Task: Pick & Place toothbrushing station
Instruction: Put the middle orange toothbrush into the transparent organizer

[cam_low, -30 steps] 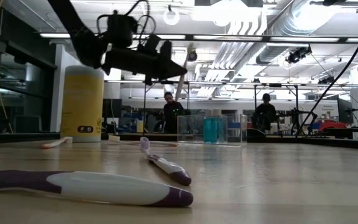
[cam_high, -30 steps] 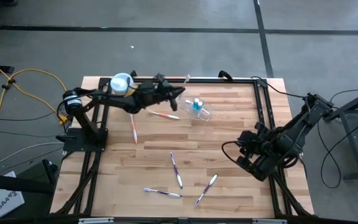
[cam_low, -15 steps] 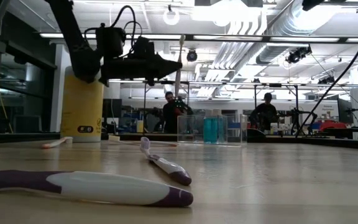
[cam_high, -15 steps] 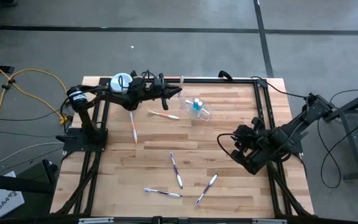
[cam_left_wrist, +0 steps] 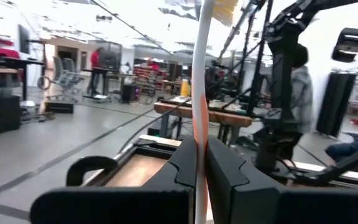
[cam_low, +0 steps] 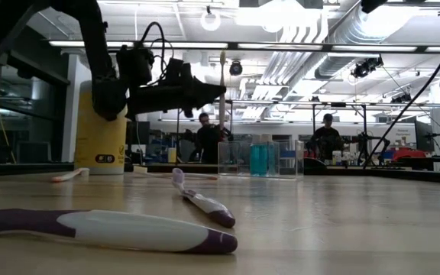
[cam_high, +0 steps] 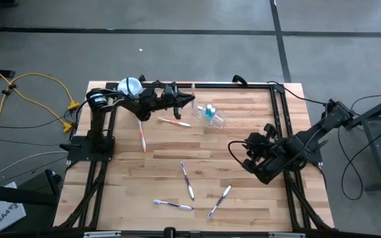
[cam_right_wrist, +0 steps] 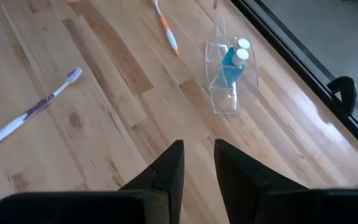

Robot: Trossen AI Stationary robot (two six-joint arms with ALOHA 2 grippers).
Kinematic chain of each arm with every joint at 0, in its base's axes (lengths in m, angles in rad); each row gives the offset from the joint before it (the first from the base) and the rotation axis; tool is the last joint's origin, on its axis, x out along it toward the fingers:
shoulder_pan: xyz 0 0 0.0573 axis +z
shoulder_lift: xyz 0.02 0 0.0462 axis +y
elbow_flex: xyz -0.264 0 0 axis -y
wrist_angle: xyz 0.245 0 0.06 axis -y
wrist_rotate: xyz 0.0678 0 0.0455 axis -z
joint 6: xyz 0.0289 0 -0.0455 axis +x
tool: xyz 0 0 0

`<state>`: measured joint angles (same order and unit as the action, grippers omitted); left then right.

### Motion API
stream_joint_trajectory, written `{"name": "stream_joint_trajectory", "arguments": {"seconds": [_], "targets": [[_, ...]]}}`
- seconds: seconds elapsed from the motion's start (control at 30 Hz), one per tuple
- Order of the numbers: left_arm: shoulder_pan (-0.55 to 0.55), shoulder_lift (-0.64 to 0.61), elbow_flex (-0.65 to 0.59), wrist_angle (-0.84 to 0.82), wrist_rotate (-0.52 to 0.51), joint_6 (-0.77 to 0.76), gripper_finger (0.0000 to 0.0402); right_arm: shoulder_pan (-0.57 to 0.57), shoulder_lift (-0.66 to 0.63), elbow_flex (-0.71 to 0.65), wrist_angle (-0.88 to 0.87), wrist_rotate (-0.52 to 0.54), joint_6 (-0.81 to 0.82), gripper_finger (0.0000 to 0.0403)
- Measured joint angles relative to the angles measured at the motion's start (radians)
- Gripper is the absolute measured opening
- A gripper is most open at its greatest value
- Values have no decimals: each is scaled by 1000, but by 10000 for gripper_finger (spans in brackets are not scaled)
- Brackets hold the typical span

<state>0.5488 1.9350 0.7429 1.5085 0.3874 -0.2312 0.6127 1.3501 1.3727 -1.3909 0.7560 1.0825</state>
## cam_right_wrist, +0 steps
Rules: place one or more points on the large black clamp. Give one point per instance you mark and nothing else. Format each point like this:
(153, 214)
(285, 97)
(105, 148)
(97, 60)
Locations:
(346, 90)

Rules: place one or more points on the orange white toothbrush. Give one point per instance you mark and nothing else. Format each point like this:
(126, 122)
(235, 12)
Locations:
(170, 35)

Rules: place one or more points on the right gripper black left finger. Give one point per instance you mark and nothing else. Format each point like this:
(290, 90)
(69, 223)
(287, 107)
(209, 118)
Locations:
(166, 180)

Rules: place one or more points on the purple white toothbrush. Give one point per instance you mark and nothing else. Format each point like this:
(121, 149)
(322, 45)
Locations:
(20, 119)

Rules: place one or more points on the blue mouthwash bottle white cap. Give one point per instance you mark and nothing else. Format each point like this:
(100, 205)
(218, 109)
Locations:
(240, 57)
(244, 43)

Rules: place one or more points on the clear acrylic organizer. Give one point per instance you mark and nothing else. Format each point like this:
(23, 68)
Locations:
(225, 102)

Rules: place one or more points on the black aluminium table frame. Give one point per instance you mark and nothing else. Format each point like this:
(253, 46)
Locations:
(275, 35)

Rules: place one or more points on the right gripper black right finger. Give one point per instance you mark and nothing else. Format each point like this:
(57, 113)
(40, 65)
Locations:
(241, 180)

